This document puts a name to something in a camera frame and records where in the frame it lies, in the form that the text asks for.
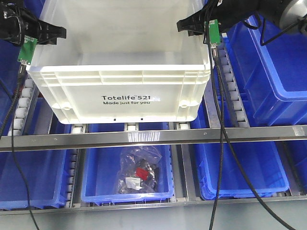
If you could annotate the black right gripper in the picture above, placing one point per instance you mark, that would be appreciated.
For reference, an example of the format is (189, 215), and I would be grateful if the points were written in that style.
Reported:
(231, 12)

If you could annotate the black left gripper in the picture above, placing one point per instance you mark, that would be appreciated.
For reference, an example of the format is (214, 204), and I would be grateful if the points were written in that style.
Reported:
(17, 22)

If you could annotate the white Totelife plastic tote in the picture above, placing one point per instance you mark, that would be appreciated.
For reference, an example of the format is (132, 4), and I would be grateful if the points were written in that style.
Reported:
(122, 61)

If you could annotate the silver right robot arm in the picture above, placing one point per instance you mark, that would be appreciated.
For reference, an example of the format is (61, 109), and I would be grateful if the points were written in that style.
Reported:
(295, 10)

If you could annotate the left green circuit board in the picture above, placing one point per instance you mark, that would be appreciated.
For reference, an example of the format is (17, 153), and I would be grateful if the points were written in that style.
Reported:
(27, 50)

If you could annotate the blue upper left bin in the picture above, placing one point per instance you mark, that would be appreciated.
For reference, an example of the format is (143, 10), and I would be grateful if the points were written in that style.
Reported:
(9, 66)

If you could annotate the white left roller track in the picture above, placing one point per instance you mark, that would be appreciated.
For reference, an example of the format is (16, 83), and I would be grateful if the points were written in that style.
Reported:
(24, 107)

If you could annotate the white roller track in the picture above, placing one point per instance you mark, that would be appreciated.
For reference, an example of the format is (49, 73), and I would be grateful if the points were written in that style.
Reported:
(233, 98)
(24, 107)

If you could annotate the white right roller track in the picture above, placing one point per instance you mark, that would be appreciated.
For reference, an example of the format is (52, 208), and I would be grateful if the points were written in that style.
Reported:
(233, 98)

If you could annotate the blue lower left bin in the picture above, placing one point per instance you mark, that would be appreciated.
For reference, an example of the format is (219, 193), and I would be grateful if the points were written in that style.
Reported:
(47, 173)

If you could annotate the blue lower centre bin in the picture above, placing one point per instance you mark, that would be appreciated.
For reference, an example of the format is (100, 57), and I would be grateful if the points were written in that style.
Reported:
(101, 166)

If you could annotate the lower left roller track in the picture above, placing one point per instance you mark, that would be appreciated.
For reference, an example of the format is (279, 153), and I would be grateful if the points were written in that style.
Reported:
(73, 169)

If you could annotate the clear bag of parts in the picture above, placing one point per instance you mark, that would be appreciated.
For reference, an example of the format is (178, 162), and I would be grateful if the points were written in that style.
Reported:
(139, 170)

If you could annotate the grey metal shelf frame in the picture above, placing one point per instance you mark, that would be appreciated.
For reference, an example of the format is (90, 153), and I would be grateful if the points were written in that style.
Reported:
(180, 141)

